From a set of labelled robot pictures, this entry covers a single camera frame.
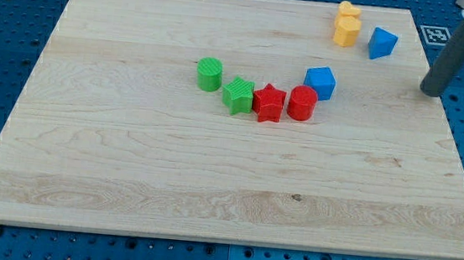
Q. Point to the blue triangle block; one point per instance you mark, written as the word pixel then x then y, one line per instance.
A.
pixel 381 43

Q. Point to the wooden board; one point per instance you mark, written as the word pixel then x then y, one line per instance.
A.
pixel 111 133

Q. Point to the green star block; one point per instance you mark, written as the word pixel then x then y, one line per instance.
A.
pixel 238 95

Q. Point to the red star block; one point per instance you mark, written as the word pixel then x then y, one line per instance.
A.
pixel 268 103

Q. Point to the green cylinder block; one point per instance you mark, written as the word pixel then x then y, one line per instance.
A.
pixel 209 74

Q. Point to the red cylinder block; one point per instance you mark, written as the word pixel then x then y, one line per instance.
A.
pixel 302 101

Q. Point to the blue cube block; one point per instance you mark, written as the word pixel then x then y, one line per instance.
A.
pixel 322 80

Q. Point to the yellow hexagon block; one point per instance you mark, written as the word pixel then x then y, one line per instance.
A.
pixel 346 31

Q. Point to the yellow heart block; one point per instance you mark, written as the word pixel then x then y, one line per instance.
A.
pixel 346 9

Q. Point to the white fiducial marker tag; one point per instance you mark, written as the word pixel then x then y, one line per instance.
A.
pixel 435 35

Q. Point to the grey cylindrical pointer rod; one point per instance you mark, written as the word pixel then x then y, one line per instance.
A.
pixel 447 64

